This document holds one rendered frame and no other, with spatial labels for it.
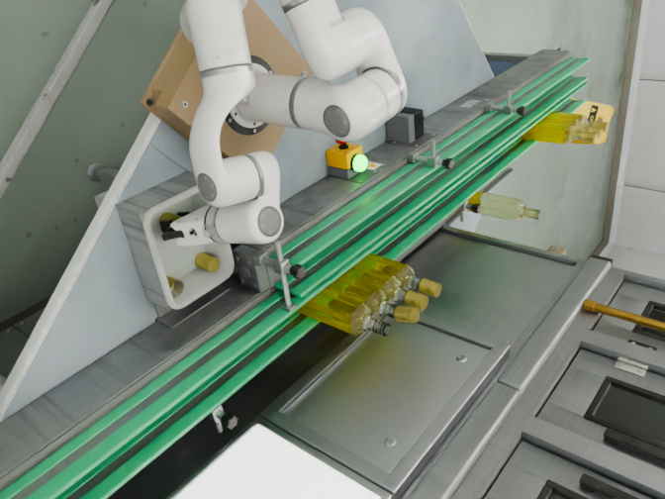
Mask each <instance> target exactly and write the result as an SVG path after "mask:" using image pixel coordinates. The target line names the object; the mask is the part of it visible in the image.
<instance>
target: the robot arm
mask: <svg viewBox="0 0 665 499"><path fill-rule="evenodd" d="M248 1H249V0H186V1H185V3H184V4H183V6H182V9H181V12H180V26H181V29H182V32H183V34H184V36H185V37H186V38H187V40H188V41H189V42H190V43H191V44H193V47H194V50H195V54H196V59H197V64H198V68H199V73H200V78H201V82H202V87H203V98H202V100H201V103H200V105H199V107H198V109H197V111H196V113H195V116H194V119H193V122H192V127H191V132H190V138H189V152H190V158H191V162H192V167H193V171H194V176H195V180H196V183H197V186H198V189H199V191H200V193H201V195H202V197H203V198H204V200H205V201H206V202H207V203H208V204H210V205H207V206H204V207H202V208H200V209H198V210H196V211H193V212H191V213H190V212H179V213H177V215H178V216H181V217H182V218H180V219H178V220H176V221H174V222H173V221H172V220H168V221H160V222H159V224H160V226H161V227H160V228H161V231H162V232H163V234H162V235H161V236H162V238H163V240H164V241H168V240H172V239H176V238H180V237H181V238H180V239H178V240H177V241H176V242H177V244H178V245H179V246H181V247H188V246H198V245H204V244H209V243H212V242H216V243H218V244H261V245H263V244H269V243H272V242H274V241H275V240H276V239H277V238H278V237H279V236H280V234H281V232H282V230H283V226H284V218H283V214H282V211H281V209H280V169H279V164H278V161H277V159H276V158H275V156H274V155H273V154H272V153H270V152H268V151H264V150H262V151H255V152H250V153H246V154H241V155H237V156H232V157H227V158H222V155H221V149H220V134H221V129H222V125H223V122H224V121H225V119H226V118H227V116H228V115H229V113H231V115H232V117H233V119H234V120H235V121H236V122H237V123H238V124H239V125H241V126H243V127H245V128H256V127H258V126H260V125H262V124H263V123H267V124H272V125H278V126H284V127H290V128H295V129H301V130H308V131H313V132H318V133H321V134H325V135H327V136H330V137H332V138H334V139H336V140H338V141H341V142H354V141H357V140H359V139H362V138H364V137H366V136H367V135H369V134H370V133H372V132H373V131H375V130H376V129H378V128H379V127H380V126H382V125H383V124H384V123H386V122H387V121H388V120H390V119H391V118H393V117H394V116H396V115H397V114H398V113H400V112H401V111H402V109H403V108H404V107H405V105H406V103H407V99H408V89H407V84H406V80H405V77H404V75H403V72H402V70H401V67H400V64H399V62H398V60H397V58H396V55H395V53H394V50H393V48H392V45H391V42H390V40H389V37H388V35H387V33H386V30H385V28H384V26H383V24H382V23H381V21H380V20H379V19H378V18H377V17H376V16H375V15H374V14H373V13H372V12H371V11H369V10H367V9H365V8H360V7H354V8H349V9H346V10H344V11H342V12H339V10H338V7H337V5H336V3H335V0H279V2H280V5H281V7H282V10H283V12H284V14H285V16H286V18H287V20H288V22H289V25H290V27H291V29H292V31H293V33H294V36H295V38H296V40H297V42H298V45H299V47H300V49H301V52H302V54H303V56H304V58H305V60H306V62H307V65H308V66H309V68H310V69H311V71H312V72H313V74H314V75H315V76H316V77H318V78H316V77H303V76H293V75H283V74H274V73H268V71H267V70H266V69H265V68H264V67H263V66H261V65H259V64H256V63H252V62H251V57H250V52H249V47H248V41H247V35H246V30H245V24H244V19H243V14H242V11H243V9H244V8H245V6H246V4H247V2H248ZM354 69H356V71H357V74H358V76H357V77H355V78H353V79H351V80H349V81H347V82H345V83H343V84H340V85H333V84H330V83H329V82H328V81H327V80H333V79H336V78H339V77H341V76H343V75H345V74H347V73H348V72H350V71H352V70H354Z"/></svg>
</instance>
